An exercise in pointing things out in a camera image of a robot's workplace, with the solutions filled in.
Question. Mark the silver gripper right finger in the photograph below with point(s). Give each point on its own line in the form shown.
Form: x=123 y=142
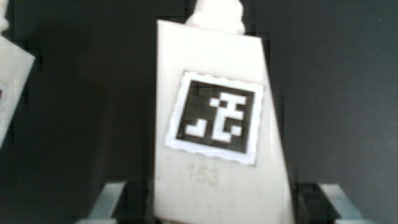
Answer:
x=324 y=206

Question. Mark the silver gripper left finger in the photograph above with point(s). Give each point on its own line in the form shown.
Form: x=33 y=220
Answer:
x=113 y=211

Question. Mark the white stool leg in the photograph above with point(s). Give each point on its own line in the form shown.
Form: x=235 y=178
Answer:
x=221 y=179
x=17 y=61

